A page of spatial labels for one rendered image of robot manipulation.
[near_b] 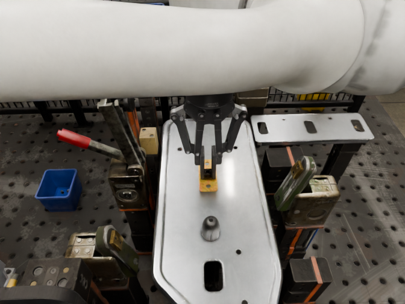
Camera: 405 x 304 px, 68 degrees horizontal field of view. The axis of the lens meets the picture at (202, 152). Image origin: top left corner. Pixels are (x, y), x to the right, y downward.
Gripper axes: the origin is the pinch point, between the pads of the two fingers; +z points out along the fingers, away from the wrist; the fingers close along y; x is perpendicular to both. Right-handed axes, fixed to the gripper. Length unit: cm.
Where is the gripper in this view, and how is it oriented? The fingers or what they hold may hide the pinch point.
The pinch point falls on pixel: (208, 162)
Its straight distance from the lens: 60.0
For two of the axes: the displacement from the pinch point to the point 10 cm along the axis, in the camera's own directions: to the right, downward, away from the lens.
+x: -0.4, -7.3, 6.8
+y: 10.0, -0.3, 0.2
